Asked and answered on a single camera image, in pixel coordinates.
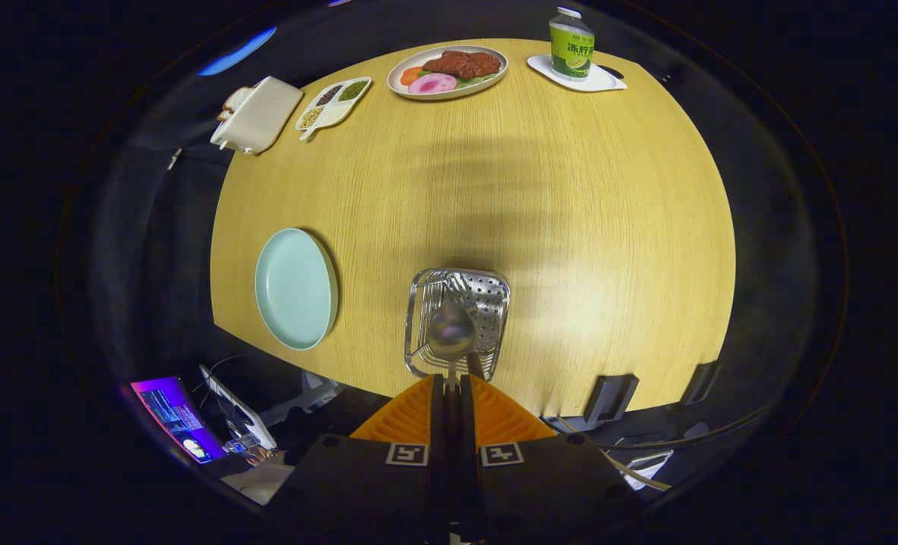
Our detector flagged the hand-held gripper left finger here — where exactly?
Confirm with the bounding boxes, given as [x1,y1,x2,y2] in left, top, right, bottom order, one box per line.
[267,373,447,545]

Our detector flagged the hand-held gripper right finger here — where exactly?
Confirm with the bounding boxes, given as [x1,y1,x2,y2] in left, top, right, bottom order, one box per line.
[460,373,647,545]

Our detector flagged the metal fork with wooden handle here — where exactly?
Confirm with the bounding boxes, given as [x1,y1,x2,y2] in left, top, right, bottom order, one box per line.
[446,272,488,382]

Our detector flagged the metal spoon with wooden handle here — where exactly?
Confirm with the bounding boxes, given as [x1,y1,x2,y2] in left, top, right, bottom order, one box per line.
[427,301,477,413]

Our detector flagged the glowing computer screen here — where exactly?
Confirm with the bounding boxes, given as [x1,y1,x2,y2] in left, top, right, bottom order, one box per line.
[129,376,228,464]

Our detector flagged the metal cutlery rack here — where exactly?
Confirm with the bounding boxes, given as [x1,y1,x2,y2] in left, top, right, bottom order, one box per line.
[404,267,511,382]

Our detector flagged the pale green plate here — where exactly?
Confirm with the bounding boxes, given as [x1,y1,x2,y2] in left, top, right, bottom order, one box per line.
[254,228,339,351]

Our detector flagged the white divided bean tray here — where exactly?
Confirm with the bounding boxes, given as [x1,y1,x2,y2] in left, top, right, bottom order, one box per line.
[295,76,373,142]

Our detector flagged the white toaster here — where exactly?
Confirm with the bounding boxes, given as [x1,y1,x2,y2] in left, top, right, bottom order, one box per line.
[210,76,304,156]

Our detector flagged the toast slices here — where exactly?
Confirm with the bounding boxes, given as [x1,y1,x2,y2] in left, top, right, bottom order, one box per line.
[217,86,254,122]

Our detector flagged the white coaster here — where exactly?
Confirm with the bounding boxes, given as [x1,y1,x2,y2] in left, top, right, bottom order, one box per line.
[526,54,628,93]

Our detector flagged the white plate with food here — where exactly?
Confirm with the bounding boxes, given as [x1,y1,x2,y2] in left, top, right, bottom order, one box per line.
[386,45,510,101]

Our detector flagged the green drink bottle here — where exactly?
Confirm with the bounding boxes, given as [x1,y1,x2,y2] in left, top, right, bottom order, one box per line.
[548,7,596,80]

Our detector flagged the beige cable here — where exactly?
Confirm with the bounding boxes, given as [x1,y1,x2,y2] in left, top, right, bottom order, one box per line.
[555,416,673,493]

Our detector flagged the black table bracket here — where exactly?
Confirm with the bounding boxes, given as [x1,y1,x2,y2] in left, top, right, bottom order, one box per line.
[680,362,722,406]
[584,373,639,423]

